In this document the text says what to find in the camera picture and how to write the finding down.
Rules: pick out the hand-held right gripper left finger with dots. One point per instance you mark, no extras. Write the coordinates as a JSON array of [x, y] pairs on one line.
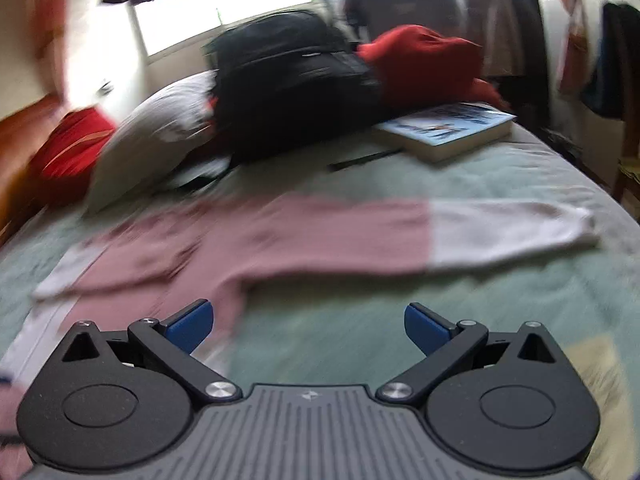
[[192, 326]]

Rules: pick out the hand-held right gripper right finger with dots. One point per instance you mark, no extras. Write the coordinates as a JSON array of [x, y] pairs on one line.
[[425, 328]]

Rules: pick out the pink and white sweater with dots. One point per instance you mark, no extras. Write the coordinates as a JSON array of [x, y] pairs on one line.
[[325, 235]]

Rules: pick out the green plaid blanket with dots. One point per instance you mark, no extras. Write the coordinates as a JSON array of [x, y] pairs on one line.
[[475, 300]]

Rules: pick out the grey-green plaid pillow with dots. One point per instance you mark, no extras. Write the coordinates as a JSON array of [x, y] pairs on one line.
[[150, 135]]

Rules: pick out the thick paperback book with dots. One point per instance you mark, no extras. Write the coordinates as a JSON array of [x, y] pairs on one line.
[[450, 132]]

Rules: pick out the red pillow with gold line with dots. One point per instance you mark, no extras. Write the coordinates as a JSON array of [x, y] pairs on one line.
[[70, 155]]

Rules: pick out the red cushion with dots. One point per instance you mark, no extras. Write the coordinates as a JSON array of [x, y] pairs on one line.
[[425, 65], [211, 107]]

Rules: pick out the wooden headboard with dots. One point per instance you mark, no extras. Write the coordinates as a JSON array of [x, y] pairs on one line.
[[20, 150]]

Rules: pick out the black backpack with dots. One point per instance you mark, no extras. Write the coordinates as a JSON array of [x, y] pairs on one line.
[[290, 85]]

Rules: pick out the black hanging coat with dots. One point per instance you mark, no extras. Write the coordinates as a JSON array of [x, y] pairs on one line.
[[532, 50]]

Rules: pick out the beige hanging shirt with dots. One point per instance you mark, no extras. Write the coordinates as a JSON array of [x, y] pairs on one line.
[[492, 25]]

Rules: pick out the orange patterned curtain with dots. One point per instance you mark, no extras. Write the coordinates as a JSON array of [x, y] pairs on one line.
[[570, 45], [52, 30]]

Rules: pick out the grey hanging garment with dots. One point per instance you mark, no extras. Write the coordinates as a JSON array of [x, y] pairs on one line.
[[405, 10]]

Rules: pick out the dark clothing on chair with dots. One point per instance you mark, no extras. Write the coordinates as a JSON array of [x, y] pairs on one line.
[[612, 65]]

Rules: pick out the small wall fixture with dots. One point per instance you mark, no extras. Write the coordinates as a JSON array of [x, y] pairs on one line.
[[105, 87]]

